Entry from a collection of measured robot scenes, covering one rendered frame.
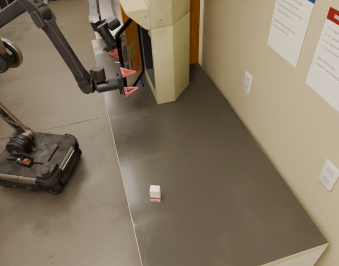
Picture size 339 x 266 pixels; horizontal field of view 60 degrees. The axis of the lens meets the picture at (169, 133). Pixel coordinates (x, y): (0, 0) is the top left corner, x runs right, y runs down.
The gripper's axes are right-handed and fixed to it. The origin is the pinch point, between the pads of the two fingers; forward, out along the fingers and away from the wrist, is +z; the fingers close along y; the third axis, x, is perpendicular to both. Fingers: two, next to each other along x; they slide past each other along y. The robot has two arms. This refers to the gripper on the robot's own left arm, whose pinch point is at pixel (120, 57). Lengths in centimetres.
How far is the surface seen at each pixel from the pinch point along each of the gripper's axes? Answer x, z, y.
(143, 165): 52, 37, -16
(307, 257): 75, 76, -81
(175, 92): -1.3, 31.3, -19.9
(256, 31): 3, 10, -75
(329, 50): 40, 9, -101
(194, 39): -46, 21, -26
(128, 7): 5.2, -23.1, -23.6
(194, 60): -46, 36, -20
